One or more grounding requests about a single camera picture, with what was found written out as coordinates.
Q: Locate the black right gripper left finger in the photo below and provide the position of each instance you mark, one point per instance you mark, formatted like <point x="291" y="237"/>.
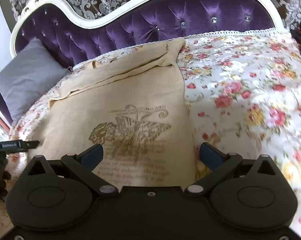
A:
<point x="82" y="166"/>

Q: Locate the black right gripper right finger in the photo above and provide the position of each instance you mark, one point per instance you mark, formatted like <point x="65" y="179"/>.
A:
<point x="220" y="164"/>

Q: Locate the cream beige knit garment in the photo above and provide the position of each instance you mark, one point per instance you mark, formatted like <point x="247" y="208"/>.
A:
<point x="134" y="108"/>

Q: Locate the floral bedspread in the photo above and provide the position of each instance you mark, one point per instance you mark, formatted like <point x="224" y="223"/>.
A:
<point x="243" y="94"/>

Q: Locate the grey pillow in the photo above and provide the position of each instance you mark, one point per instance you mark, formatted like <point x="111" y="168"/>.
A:
<point x="28" y="77"/>

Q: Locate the purple tufted velvet headboard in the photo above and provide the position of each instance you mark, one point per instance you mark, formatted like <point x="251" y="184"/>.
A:
<point x="72" y="39"/>

